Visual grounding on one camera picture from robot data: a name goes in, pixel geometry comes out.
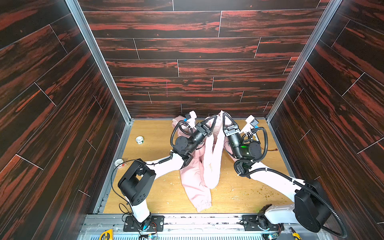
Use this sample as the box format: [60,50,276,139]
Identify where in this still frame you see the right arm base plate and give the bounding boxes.
[240,215,284,232]

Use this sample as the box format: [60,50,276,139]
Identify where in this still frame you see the aluminium corner post right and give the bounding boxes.
[266,0,342,125]

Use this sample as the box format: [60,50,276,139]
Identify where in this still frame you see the yellow tape measure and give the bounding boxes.
[99,229,114,240]

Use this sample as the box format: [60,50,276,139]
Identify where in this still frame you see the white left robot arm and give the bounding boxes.
[118,116,218,232]

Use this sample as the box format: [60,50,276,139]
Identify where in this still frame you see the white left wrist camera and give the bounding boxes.
[184,111,197,128]

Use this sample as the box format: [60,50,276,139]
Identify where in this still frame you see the small white tape roll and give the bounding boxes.
[136,136,144,145]

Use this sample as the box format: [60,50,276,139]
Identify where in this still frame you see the aluminium front rail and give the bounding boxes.
[77,213,334,240]

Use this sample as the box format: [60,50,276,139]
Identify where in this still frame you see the aluminium corner post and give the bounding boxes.
[65,0,132,124]
[266,0,342,125]

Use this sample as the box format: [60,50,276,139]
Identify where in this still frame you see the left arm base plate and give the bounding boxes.
[123,215,165,232]

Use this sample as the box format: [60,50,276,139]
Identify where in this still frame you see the yellow handled tool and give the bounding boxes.
[289,227,302,240]

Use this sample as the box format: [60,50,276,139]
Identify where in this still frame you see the aluminium corner post left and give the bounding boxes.
[65,0,132,124]

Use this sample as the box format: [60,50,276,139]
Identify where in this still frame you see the pink zip jacket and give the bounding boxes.
[180,111,232,212]

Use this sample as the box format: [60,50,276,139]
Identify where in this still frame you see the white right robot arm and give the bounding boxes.
[222,112,348,240]

